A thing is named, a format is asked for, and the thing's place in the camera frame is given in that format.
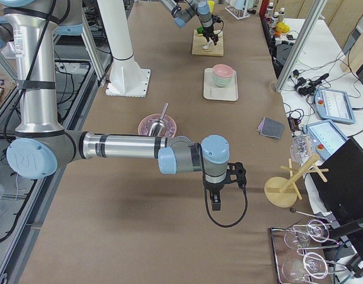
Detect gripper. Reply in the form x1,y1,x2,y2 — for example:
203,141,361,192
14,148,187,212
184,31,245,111
203,26,218,45
203,162,246,211

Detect white ceramic spoon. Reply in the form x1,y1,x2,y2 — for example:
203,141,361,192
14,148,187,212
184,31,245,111
203,41,212,51

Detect small pink bowl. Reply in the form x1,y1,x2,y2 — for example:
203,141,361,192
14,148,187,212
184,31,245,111
213,64,234,79

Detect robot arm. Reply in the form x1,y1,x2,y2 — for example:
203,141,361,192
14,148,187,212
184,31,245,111
159,0,222,46
0,1,246,211

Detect green bowl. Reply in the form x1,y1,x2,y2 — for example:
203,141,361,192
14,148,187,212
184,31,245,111
212,73,234,88

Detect large pink ice bowl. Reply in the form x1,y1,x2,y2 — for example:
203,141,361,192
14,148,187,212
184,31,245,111
137,114,176,138

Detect bamboo cutting board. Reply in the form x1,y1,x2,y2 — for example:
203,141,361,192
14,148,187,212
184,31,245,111
191,30,224,57

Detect cream rabbit tray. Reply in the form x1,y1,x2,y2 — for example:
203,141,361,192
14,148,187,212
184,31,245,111
203,68,239,102

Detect wooden cup tree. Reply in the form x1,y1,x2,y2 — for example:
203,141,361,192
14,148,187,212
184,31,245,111
264,137,330,209

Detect grey folded cloth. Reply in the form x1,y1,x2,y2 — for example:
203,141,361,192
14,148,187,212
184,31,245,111
257,117,285,140

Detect metal ice scoop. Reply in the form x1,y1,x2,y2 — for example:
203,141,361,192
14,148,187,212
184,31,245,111
147,102,169,137

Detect wine glass rack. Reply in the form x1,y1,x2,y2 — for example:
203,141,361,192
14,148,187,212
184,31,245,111
269,219,349,283

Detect blue teach pendant near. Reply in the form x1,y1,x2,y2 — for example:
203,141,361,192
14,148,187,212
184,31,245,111
303,120,348,160

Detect blue teach pendant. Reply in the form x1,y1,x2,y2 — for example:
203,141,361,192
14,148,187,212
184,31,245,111
314,88,356,124
303,120,348,160

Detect blue teach pendant far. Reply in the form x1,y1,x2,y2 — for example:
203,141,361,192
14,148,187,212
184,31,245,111
314,88,356,124

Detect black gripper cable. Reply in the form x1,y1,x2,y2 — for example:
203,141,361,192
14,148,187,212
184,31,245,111
202,165,249,228

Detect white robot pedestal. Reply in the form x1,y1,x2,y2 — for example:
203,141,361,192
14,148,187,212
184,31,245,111
98,0,150,98

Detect aluminium frame post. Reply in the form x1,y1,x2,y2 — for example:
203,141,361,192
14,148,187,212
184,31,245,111
275,0,327,93

